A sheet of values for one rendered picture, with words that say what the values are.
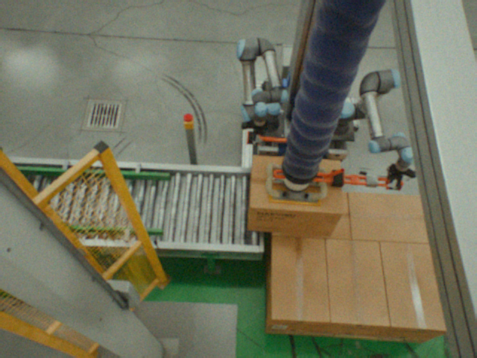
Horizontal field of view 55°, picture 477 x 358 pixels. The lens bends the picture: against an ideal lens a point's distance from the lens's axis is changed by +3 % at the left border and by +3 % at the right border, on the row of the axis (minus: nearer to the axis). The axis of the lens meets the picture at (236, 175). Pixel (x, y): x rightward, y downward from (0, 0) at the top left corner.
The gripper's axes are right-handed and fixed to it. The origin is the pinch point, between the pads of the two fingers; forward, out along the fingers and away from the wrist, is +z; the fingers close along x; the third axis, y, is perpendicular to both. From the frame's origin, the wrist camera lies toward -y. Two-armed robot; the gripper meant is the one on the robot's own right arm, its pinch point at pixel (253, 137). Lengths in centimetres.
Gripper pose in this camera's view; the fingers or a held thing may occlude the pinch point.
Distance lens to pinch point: 299.1
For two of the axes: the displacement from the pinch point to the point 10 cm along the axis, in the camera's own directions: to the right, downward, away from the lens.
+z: -0.3, 4.6, 8.9
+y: 10.0, 0.9, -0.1
